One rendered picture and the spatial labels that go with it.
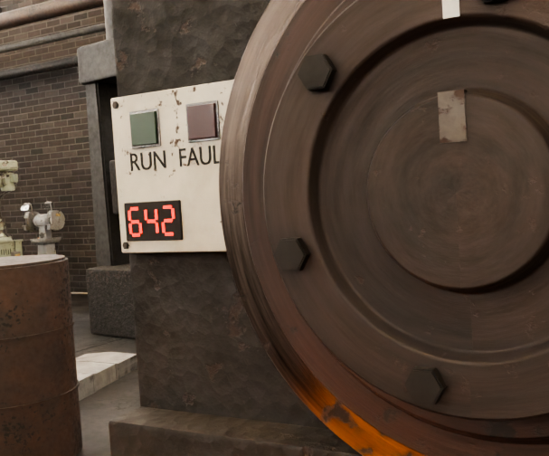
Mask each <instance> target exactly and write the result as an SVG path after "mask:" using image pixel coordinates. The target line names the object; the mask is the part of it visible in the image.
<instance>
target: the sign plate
mask: <svg viewBox="0 0 549 456"><path fill-rule="evenodd" d="M233 82H234V80H230V81H219V82H213V83H207V84H201V85H195V86H189V87H183V88H177V89H171V90H160V91H154V92H148V93H142V94H136V95H130V96H124V97H118V98H112V99H111V100H110V101H111V114H112V126H113V138H114V151H115V163H116V176H117V188H118V211H119V224H120V237H121V249H122V252H123V253H132V252H226V248H225V243H224V238H223V232H222V220H221V211H220V198H219V162H220V149H221V141H222V128H223V123H224V118H225V113H226V109H227V105H228V101H229V98H230V94H231V90H232V85H233ZM209 103H215V113H216V127H217V138H202V139H193V140H189V137H188V123H187V110H186V107H189V106H195V105H202V104H209ZM149 111H155V112H156V125H157V138H158V143H157V144H151V145H143V146H132V138H131V126H130V114H136V113H142V112H149ZM163 205H171V206H172V208H175V219H173V221H172V222H170V223H165V222H164V219H172V210H171V209H172V208H171V209H163ZM130 207H138V210H136V211H130ZM155 209H157V220H156V219H155ZM144 210H147V220H156V223H158V231H159V233H157V232H156V223H148V222H147V220H145V213H144ZM128 211H130V212H131V221H136V220H139V223H142V233H141V234H140V236H136V237H132V233H139V223H131V221H129V220H128ZM130 223H131V224H132V233H129V224H130ZM162 223H165V232H166V233H174V235H168V236H165V233H162Z"/></svg>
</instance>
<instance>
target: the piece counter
mask: <svg viewBox="0 0 549 456"><path fill-rule="evenodd" d="M171 208H172V206H171V205H163V209H171ZM136 210H138V207H130V211H136ZM171 210H172V219H164V222H165V223H170V222H172V221H173V219H175V208H172V209H171ZM130 211H128V220H129V221H131V212H130ZM144 213H145V220H147V210H144ZM155 219H156V220H157V209H155ZM156 220H147V222H148V223H156ZM131 223H139V220H136V221H131ZM131 223H130V224H129V233H132V224H131ZM165 223H162V233H165V236H168V235H174V233H166V232H165ZM156 232H157V233H159V231H158V223H156ZM141 233H142V223H139V233H132V237H136V236H140V234H141Z"/></svg>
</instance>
